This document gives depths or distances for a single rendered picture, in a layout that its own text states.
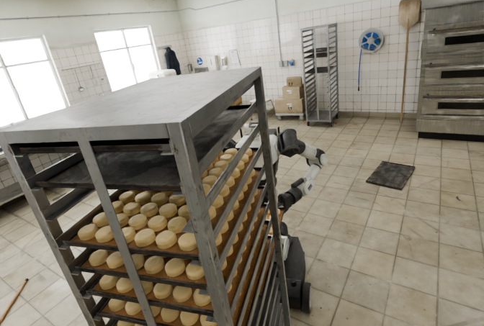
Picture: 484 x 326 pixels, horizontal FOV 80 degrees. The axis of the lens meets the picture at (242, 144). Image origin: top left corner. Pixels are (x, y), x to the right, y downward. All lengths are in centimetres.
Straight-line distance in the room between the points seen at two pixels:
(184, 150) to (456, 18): 456
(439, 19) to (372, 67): 159
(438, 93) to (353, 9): 215
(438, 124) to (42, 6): 654
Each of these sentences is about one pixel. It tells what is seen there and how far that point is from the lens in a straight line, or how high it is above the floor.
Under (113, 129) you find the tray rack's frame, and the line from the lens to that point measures 60.
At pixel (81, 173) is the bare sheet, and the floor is 167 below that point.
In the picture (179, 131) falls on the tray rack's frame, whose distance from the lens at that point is 52.
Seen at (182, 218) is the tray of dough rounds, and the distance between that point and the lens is 81.
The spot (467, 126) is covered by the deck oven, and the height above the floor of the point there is 24.
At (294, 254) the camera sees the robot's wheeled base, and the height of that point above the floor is 17.
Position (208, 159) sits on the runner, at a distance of 68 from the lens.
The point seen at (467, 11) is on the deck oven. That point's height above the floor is 176.
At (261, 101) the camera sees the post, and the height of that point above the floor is 169.
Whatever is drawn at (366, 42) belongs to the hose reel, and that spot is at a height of 143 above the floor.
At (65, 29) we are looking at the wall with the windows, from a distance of 631.
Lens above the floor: 195
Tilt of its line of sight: 22 degrees down
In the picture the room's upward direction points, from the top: 9 degrees counter-clockwise
